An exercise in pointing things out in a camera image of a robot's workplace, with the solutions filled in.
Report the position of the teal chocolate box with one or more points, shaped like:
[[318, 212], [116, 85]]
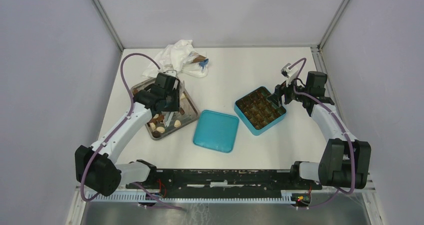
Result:
[[257, 112]]

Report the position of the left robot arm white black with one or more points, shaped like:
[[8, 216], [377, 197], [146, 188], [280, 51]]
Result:
[[96, 165]]

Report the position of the teal box lid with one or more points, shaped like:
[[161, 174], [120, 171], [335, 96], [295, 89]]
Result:
[[216, 131]]

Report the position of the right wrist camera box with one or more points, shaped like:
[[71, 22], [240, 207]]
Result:
[[290, 72]]

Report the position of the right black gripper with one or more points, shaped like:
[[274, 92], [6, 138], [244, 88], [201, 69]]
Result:
[[279, 90]]

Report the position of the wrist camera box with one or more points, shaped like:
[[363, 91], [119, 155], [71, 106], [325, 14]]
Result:
[[290, 72], [172, 73]]

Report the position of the brown blue wrapper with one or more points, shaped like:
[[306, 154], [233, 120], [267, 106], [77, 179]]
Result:
[[196, 58]]

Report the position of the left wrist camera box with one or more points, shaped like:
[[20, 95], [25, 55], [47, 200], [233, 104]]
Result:
[[172, 73]]

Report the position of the white crumpled cloth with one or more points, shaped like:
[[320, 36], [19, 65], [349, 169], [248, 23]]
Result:
[[175, 57]]

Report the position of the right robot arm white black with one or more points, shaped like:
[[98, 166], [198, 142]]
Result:
[[345, 161]]

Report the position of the stainless steel tray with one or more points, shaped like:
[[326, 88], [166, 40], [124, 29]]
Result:
[[188, 112]]

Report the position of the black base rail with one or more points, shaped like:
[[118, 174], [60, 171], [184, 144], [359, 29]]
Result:
[[225, 184]]

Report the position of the metal serving tongs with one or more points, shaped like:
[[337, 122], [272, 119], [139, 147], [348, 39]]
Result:
[[168, 118]]

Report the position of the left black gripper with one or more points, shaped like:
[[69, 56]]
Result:
[[175, 106]]

